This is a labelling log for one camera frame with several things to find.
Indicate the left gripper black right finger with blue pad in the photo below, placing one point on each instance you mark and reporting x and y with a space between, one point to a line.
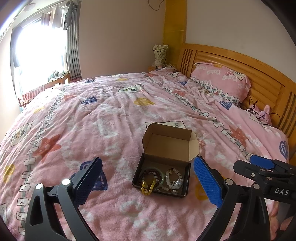
252 222

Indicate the person's right hand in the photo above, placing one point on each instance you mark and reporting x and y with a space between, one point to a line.
282 221

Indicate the wooden bed headboard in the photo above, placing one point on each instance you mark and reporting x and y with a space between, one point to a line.
268 85

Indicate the pink patterned bed blanket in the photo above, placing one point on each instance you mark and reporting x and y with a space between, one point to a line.
64 128

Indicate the pink patterned pillow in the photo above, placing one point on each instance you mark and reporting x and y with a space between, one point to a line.
222 81

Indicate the black cardboard jewelry box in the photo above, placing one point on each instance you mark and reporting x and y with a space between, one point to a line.
170 149

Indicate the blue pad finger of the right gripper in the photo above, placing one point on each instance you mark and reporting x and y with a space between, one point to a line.
261 162

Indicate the pink plush toy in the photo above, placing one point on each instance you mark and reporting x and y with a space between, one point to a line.
260 116

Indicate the wrapped flower bouquet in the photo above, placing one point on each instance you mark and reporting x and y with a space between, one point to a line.
160 55

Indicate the green jade bangle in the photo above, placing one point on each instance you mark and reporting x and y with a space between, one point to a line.
150 175

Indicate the grey window curtain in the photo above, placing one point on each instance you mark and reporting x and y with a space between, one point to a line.
71 25

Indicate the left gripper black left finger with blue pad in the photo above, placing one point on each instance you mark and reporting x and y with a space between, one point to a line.
42 222

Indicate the wooden window side table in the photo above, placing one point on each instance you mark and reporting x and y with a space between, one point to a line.
26 98

